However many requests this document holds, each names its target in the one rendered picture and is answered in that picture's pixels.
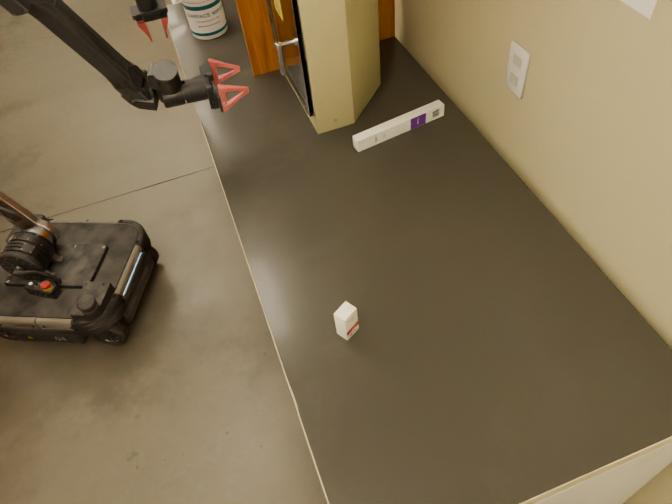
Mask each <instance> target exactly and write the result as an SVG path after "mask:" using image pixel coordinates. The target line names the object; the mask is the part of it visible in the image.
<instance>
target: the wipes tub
mask: <svg viewBox="0 0 672 504"><path fill-rule="evenodd" d="M182 4H183V7H184V10H185V13H186V16H187V19H188V22H189V25H190V28H191V31H192V34H193V36H194V37H196V38H198V39H202V40H209V39H214V38H217V37H219V36H221V35H223V34H224V33H225V32H226V30H227V28H228V26H227V21H226V17H225V13H224V9H223V5H222V2H221V0H182Z"/></svg>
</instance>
